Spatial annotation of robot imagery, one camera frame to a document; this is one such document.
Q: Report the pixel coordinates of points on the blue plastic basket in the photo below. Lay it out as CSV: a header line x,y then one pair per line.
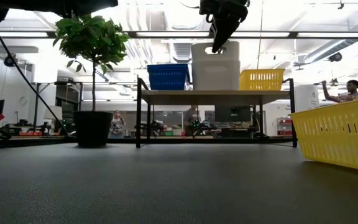
x,y
168,68
168,81

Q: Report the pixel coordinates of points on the black round ceiling device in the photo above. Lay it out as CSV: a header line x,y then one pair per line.
x,y
335,57
9,60

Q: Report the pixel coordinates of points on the red storage rack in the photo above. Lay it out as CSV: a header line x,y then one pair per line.
x,y
284,126

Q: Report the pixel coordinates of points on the yellow plastic basket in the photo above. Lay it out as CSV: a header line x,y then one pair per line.
x,y
343,137
261,79

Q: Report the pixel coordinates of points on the black table mat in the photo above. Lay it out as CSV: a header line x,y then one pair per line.
x,y
166,186

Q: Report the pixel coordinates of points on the dark wide screen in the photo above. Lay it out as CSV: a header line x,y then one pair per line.
x,y
232,113

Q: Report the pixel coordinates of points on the white plastic basket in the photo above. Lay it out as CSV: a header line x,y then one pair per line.
x,y
202,51
216,76

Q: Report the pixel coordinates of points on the green leafy potted plant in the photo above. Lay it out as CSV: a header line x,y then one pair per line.
x,y
92,40

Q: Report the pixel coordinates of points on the black plant pot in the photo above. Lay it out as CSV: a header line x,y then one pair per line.
x,y
92,127

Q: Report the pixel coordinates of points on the black aluminium table frame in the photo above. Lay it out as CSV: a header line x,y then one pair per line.
x,y
26,141

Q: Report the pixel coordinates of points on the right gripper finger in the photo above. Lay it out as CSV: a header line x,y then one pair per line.
x,y
232,26
217,34

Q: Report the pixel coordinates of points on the wooden shelf with black frame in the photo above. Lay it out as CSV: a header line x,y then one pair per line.
x,y
213,97

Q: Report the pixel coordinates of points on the white lampshade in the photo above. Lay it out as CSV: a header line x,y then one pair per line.
x,y
52,112

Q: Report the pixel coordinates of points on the white printed panel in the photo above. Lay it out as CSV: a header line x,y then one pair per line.
x,y
306,98

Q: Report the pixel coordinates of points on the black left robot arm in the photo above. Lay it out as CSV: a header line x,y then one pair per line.
x,y
57,6

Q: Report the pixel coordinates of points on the black metal rack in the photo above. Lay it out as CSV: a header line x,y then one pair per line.
x,y
57,83

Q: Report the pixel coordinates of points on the person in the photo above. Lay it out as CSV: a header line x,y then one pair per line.
x,y
191,115
117,124
348,93

